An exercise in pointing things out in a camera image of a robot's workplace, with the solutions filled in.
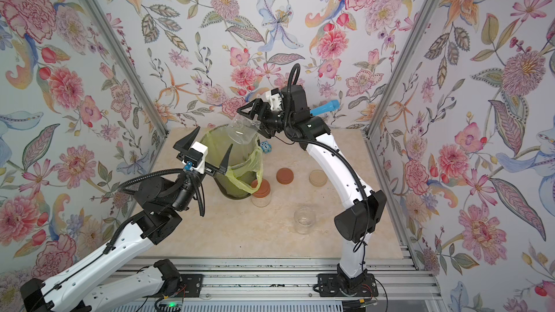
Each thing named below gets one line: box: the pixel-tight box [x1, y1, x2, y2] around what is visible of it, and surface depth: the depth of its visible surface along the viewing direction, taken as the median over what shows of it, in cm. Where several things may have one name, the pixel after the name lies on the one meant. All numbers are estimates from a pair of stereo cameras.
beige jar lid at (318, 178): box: [308, 169, 329, 188], surface depth 103 cm
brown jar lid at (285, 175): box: [276, 167, 295, 185], surface depth 106 cm
